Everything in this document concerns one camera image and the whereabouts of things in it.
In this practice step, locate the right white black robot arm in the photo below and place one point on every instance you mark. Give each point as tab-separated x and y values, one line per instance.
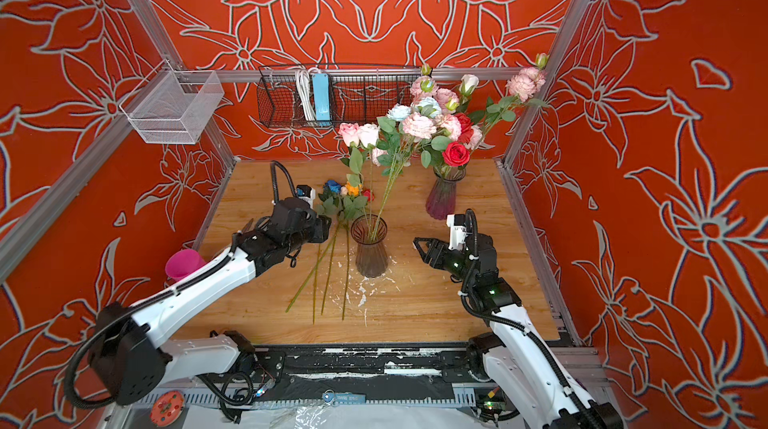
513	355

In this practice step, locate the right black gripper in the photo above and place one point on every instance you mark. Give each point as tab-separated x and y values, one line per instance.
433	251

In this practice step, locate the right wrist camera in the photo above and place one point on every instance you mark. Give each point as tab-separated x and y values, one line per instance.
457	224

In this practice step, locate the clear plastic wall bin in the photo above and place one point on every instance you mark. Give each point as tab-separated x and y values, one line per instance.
169	106

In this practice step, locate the small magenta rose stem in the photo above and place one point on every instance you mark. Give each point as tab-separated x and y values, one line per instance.
367	194

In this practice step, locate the white pink rose stem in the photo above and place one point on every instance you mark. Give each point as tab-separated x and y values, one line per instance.
466	89

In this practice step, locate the pink double rose stem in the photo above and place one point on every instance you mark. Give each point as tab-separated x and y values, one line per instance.
435	93

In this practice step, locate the large pink peony stem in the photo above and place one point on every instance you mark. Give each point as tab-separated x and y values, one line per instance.
450	124

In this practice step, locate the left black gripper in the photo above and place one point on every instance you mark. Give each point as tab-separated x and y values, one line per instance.
322	228

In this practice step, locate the single pink rose stem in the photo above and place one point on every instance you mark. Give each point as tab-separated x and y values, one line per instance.
348	131

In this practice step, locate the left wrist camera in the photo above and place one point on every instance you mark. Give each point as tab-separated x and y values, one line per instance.
306	193

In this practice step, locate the black wire wall basket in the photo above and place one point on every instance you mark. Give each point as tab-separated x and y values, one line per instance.
360	93

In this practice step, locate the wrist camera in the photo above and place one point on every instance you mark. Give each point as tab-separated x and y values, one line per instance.
457	224
306	193

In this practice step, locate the blue rose stem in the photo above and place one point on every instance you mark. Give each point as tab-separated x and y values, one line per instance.
326	204

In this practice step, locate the light blue box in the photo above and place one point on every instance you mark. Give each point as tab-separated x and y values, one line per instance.
321	94

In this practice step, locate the pink plastic cup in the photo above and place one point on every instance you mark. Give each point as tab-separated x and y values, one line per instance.
183	263

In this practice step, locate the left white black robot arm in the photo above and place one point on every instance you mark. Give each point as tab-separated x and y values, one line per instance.
132	351

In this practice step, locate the purple ribbed glass vase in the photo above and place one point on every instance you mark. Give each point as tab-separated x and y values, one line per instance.
441	200

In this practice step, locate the brown ribbed glass vase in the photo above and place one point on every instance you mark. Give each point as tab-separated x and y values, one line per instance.
371	258

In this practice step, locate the orange rose stem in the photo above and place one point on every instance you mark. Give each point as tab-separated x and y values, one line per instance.
331	265

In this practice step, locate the pink rose bunch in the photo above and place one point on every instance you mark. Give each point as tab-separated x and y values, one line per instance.
402	135

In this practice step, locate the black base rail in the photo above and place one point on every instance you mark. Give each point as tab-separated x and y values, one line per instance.
379	372

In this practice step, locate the red rose stem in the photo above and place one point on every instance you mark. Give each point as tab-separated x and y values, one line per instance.
466	127
449	163

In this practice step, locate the white cream rose stem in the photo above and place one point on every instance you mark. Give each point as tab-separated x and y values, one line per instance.
368	134

